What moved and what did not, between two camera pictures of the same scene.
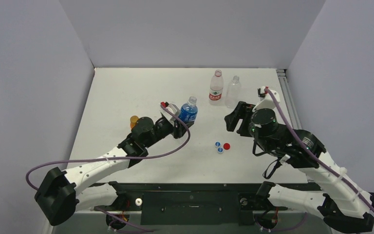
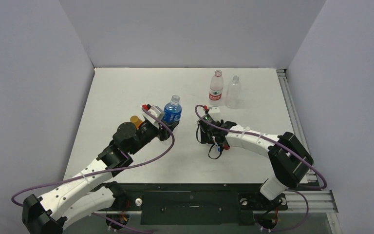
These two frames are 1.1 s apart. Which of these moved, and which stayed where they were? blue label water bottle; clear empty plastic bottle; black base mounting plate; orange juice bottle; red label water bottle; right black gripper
Moved: blue label water bottle; right black gripper
Stayed: orange juice bottle; black base mounting plate; clear empty plastic bottle; red label water bottle
